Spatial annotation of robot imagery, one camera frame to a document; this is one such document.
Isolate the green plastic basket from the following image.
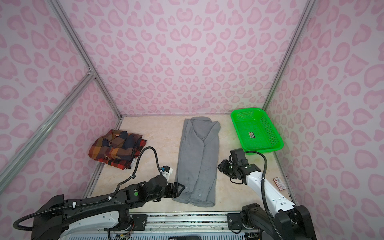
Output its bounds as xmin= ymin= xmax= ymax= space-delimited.
xmin=231 ymin=108 xmax=284 ymax=153

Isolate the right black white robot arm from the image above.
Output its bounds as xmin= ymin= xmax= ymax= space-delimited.
xmin=218 ymin=149 xmax=317 ymax=240

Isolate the black corrugated cable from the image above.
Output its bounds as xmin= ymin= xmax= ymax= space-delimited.
xmin=244 ymin=150 xmax=286 ymax=240
xmin=12 ymin=146 xmax=163 ymax=232

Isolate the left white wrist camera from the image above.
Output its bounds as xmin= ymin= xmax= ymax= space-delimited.
xmin=160 ymin=166 xmax=173 ymax=182

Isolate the left corner aluminium post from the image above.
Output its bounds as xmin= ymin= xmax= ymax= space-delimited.
xmin=47 ymin=0 xmax=123 ymax=120

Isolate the folded plaid flannel shirt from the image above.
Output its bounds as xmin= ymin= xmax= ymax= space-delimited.
xmin=88 ymin=130 xmax=147 ymax=170

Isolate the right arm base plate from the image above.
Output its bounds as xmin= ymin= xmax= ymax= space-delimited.
xmin=227 ymin=212 xmax=270 ymax=231

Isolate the corner aluminium post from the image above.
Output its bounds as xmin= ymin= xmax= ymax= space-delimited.
xmin=47 ymin=0 xmax=123 ymax=120
xmin=262 ymin=0 xmax=318 ymax=112

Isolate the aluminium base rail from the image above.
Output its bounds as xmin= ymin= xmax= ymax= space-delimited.
xmin=56 ymin=209 xmax=319 ymax=240

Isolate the left black corrugated cable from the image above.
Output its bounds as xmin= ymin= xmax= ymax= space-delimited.
xmin=12 ymin=146 xmax=163 ymax=232

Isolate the grey long sleeve shirt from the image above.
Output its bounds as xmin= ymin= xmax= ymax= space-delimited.
xmin=173 ymin=117 xmax=221 ymax=208

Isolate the right black corrugated cable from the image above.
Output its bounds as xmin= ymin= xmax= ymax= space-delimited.
xmin=244 ymin=150 xmax=286 ymax=240

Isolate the red white label card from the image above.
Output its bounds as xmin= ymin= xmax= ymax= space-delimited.
xmin=273 ymin=177 xmax=287 ymax=191

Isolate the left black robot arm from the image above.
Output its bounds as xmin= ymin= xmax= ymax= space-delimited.
xmin=31 ymin=175 xmax=185 ymax=240

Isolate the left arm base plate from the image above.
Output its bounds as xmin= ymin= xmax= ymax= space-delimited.
xmin=104 ymin=215 xmax=148 ymax=232

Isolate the diagonal aluminium frame bar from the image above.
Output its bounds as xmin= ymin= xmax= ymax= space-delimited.
xmin=1 ymin=71 xmax=94 ymax=193

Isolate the right corner aluminium post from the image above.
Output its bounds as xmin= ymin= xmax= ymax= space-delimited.
xmin=262 ymin=0 xmax=318 ymax=112

